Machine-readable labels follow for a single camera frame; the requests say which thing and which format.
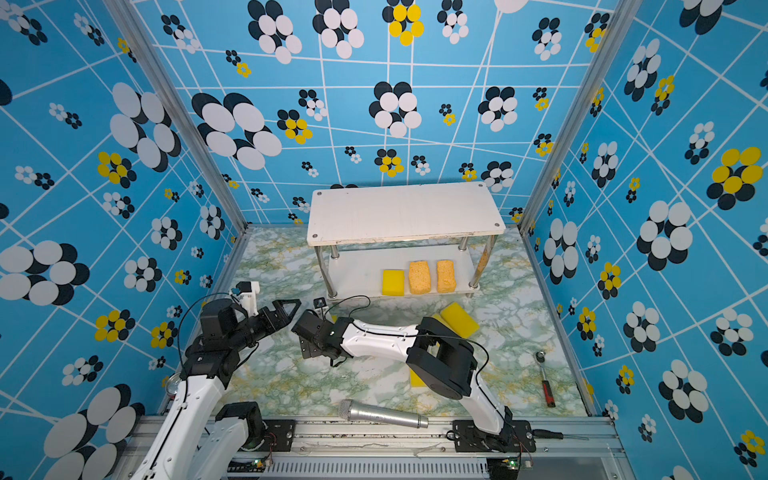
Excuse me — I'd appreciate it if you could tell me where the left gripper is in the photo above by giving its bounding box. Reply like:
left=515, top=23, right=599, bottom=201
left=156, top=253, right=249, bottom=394
left=227, top=299, right=299, bottom=354

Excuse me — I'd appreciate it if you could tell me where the yellow sponge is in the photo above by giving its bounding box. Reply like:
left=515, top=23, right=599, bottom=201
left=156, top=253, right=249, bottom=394
left=410, top=370, right=427, bottom=388
left=381, top=269, right=405, bottom=296

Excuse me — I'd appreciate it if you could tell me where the orange sponge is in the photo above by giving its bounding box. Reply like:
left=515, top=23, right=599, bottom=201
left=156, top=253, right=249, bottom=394
left=436, top=260, right=457, bottom=293
left=408, top=260, right=432, bottom=295

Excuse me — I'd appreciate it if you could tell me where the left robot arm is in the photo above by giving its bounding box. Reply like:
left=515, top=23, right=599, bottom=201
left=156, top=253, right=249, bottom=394
left=133, top=293, right=301, bottom=479

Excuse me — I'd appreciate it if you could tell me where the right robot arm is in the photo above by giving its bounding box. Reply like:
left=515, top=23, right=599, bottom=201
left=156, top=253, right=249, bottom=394
left=292, top=310, right=513, bottom=443

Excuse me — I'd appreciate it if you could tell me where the white two-tier shelf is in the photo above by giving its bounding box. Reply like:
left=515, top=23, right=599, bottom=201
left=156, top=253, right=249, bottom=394
left=307, top=182, right=506, bottom=299

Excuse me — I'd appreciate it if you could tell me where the silver microphone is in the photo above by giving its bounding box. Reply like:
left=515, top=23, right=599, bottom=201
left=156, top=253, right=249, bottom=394
left=339, top=399, right=429, bottom=429

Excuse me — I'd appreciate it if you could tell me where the red soda can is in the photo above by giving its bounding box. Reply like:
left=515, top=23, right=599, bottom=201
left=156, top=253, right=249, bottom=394
left=164, top=373, right=181, bottom=399

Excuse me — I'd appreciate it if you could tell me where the yellow sponge front diagonal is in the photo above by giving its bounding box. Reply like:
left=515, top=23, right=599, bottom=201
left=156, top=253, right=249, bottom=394
left=432, top=314, right=451, bottom=329

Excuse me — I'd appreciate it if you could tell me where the yellow sponge diagonal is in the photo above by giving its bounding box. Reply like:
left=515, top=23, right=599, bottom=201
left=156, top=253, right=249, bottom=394
left=432, top=314, right=451, bottom=329
left=440, top=302, right=479, bottom=339

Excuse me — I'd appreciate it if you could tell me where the yellow sponge rear diagonal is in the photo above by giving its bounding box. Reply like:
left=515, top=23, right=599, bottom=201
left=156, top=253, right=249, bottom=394
left=440, top=302, right=479, bottom=339

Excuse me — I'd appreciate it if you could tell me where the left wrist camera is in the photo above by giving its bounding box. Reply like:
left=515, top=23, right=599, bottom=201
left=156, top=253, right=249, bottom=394
left=235, top=281, right=260, bottom=317

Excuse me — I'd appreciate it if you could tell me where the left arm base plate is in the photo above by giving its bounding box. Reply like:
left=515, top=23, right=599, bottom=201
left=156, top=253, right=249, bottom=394
left=241, top=419, right=297, bottom=453

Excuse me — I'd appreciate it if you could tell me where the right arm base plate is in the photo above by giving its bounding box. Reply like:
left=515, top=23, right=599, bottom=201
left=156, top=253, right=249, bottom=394
left=446, top=420, right=537, bottom=454

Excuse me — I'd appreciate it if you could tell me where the red handled ratchet tool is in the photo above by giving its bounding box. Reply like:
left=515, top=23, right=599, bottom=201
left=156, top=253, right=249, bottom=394
left=534, top=351, right=556, bottom=408

